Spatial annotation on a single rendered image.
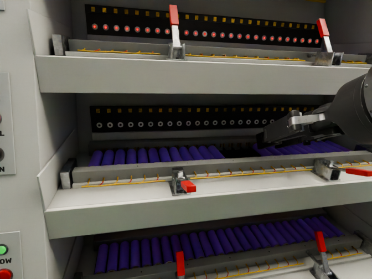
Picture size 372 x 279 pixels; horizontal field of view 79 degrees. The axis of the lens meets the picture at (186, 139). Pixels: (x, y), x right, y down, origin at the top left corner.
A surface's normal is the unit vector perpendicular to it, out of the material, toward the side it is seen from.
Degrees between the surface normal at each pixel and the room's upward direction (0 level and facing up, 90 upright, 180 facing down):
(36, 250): 90
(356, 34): 90
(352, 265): 17
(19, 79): 90
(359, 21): 90
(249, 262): 107
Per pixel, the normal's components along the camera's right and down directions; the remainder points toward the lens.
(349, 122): -0.85, 0.45
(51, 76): 0.22, 0.34
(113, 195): 0.04, -0.94
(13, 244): 0.22, 0.05
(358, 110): -0.95, 0.20
